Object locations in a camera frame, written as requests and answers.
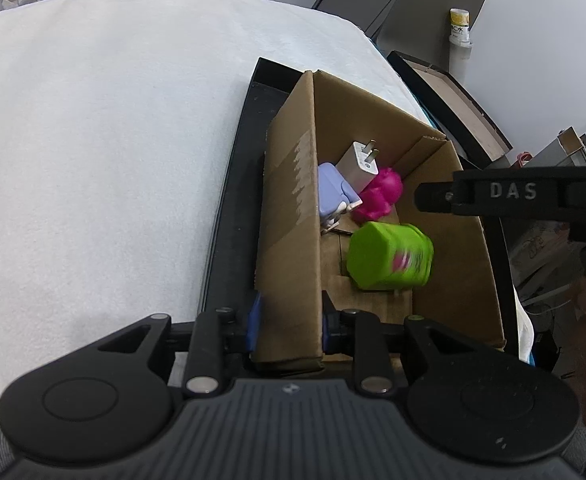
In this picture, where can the white USB wall charger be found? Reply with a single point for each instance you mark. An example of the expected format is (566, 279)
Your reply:
(358, 166)

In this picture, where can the black side table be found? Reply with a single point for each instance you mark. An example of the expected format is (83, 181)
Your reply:
(452, 110)

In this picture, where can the grey upright panel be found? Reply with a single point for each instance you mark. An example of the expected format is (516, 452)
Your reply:
(418, 28)

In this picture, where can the green cube toy box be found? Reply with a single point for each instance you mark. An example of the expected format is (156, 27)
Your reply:
(386, 256)

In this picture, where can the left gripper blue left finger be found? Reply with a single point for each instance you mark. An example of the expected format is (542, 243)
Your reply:
(221, 343)

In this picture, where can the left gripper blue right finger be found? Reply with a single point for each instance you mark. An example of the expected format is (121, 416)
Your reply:
(361, 336)

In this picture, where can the brown cardboard box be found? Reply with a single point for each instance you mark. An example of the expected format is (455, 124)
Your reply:
(296, 262)

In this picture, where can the magenta bear toy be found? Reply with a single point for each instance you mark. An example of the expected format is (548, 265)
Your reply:
(379, 197)

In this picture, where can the yellow capped spray bottle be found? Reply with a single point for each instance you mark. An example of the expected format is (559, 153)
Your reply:
(460, 43)

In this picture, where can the black shallow tray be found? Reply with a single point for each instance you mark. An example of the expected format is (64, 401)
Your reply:
(231, 264)

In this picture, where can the purple block figure toy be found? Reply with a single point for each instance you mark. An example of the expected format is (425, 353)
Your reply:
(335, 196)

